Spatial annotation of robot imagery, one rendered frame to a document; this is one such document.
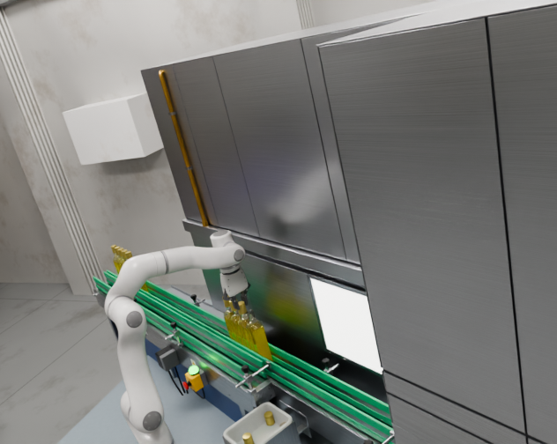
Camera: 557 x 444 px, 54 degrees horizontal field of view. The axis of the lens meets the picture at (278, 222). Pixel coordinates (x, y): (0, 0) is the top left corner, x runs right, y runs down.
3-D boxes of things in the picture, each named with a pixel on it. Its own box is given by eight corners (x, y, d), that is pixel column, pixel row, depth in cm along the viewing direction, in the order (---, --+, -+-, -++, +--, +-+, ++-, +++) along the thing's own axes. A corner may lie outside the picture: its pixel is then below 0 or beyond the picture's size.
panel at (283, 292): (419, 388, 180) (404, 298, 169) (413, 393, 178) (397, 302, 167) (260, 314, 250) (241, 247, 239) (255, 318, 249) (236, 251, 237)
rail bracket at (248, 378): (276, 380, 218) (268, 353, 214) (242, 403, 209) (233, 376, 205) (271, 377, 220) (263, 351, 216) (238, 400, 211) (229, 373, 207)
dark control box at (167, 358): (181, 364, 270) (175, 350, 267) (167, 373, 266) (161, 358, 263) (173, 358, 276) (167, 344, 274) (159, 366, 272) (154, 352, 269)
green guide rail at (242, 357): (267, 377, 221) (262, 360, 218) (265, 378, 220) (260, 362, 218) (108, 282, 358) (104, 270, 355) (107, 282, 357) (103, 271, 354)
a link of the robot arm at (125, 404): (150, 463, 203) (127, 412, 196) (134, 441, 218) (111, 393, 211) (178, 444, 209) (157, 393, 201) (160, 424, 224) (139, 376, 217)
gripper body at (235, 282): (234, 260, 226) (241, 284, 229) (214, 270, 220) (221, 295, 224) (245, 263, 220) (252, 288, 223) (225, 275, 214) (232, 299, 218)
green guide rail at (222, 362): (252, 387, 217) (248, 370, 214) (250, 388, 216) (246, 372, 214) (98, 286, 354) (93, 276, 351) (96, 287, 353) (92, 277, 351)
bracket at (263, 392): (276, 396, 219) (272, 382, 217) (258, 410, 214) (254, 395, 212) (271, 393, 222) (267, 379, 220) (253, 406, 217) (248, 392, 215)
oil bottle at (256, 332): (274, 363, 230) (262, 319, 223) (263, 370, 227) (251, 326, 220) (265, 358, 234) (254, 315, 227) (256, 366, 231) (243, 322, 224)
